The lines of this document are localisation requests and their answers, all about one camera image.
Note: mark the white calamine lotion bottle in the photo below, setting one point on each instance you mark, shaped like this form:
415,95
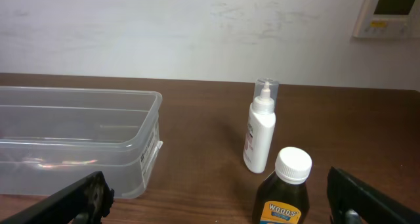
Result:
260,125

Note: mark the dark brown syrup bottle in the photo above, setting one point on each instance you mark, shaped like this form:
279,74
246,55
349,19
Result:
283,197

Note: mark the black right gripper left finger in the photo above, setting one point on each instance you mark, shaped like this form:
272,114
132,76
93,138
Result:
86,201

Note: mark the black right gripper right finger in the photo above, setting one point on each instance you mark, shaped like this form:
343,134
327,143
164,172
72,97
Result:
354,201

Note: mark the white wall thermostat panel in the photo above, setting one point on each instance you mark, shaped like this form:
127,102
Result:
387,19

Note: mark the clear plastic container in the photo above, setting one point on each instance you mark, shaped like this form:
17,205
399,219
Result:
52,137

